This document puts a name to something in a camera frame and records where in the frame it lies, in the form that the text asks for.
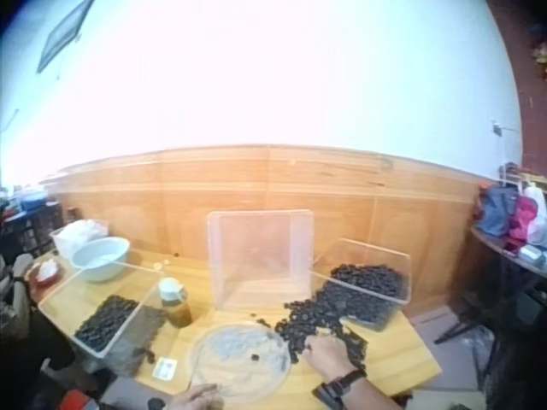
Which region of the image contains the person's left hand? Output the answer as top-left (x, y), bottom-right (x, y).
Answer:
top-left (170, 383), bottom-right (226, 410)

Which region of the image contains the person's right hand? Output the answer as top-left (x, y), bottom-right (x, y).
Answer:
top-left (303, 335), bottom-right (365, 381)

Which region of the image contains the heap of loose black parts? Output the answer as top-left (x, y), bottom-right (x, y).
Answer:
top-left (275, 263), bottom-right (409, 369)

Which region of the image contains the clear round dish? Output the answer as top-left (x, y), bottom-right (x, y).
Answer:
top-left (189, 322), bottom-right (294, 399)

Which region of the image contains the white card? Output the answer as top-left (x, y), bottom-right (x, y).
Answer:
top-left (152, 356), bottom-right (179, 382)

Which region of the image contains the brown bottle with pale cap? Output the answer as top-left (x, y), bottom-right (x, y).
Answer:
top-left (158, 277), bottom-right (194, 329)

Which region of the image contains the clear acrylic box tilted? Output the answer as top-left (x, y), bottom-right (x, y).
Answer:
top-left (308, 238), bottom-right (414, 333)

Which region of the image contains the clear acrylic box empty upright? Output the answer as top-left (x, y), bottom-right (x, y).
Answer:
top-left (207, 208), bottom-right (316, 313)

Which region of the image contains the bed of packed black parts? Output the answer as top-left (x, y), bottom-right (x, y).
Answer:
top-left (74, 294), bottom-right (168, 378)

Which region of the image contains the red object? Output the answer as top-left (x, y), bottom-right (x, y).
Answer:
top-left (58, 390), bottom-right (103, 410)

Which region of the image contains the black folding stand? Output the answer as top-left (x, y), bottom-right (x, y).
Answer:
top-left (433, 313), bottom-right (495, 345)

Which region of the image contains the clear acrylic box long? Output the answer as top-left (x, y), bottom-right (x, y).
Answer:
top-left (38, 260), bottom-right (168, 360)

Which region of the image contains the light blue bowl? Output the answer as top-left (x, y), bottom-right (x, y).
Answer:
top-left (70, 237), bottom-right (132, 284)

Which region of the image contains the red plate with white cloth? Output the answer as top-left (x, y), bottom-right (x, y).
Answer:
top-left (27, 261), bottom-right (65, 288)

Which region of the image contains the white tub with cloths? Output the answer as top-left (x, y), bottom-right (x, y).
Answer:
top-left (49, 219), bottom-right (110, 261)

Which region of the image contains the side table with bags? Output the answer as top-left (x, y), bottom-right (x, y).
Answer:
top-left (469, 161), bottom-right (547, 300)

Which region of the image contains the dark shelf rack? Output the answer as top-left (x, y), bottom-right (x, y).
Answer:
top-left (0, 185), bottom-right (66, 257)

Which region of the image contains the framed wall picture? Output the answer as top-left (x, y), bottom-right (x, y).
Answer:
top-left (36, 0), bottom-right (96, 74)

